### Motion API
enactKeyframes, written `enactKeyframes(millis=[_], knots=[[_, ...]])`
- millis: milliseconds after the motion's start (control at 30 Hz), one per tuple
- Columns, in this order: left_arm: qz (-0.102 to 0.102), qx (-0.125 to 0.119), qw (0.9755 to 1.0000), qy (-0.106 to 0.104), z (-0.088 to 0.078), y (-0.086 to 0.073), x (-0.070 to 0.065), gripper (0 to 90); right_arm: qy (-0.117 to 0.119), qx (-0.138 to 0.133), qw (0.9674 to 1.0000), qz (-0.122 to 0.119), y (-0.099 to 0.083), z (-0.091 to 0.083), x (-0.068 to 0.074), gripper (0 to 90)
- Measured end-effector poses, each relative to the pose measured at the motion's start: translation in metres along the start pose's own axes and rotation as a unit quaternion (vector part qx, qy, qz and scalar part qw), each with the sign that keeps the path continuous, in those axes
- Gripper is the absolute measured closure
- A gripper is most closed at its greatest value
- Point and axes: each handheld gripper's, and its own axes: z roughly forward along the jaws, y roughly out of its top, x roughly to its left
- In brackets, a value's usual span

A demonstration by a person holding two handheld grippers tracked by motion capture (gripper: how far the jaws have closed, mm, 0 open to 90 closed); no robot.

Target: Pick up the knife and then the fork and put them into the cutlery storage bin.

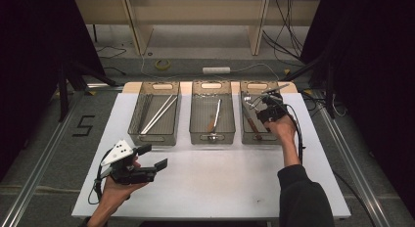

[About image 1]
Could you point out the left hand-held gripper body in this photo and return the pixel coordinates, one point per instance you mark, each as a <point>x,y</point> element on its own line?
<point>132,176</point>

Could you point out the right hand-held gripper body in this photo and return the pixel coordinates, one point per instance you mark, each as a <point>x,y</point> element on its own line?
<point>272,111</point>

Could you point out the smoky clear plastic bin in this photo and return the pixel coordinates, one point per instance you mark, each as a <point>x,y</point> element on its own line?
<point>202,109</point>
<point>156,106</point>
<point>251,90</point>

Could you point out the person's right hand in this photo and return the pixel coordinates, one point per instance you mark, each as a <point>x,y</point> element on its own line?
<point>284,129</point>

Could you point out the person's left hand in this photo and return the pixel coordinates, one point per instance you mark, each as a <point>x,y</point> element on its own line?
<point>112,196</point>

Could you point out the black metal stand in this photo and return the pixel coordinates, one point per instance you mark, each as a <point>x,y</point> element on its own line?
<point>63,90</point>
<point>329,90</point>

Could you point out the white power strip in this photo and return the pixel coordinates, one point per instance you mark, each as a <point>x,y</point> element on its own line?
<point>216,70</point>

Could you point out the yellow tape roll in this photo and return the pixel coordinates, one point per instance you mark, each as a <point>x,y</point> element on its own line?
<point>157,64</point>

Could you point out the black curtain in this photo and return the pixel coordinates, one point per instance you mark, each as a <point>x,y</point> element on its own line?
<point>375,73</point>
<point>32,73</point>

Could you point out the beige wooden desk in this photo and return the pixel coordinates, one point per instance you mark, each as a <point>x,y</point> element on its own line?
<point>195,11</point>

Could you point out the aluminium floor rail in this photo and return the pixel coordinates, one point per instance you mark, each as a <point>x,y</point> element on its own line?
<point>42,155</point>
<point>352,161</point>

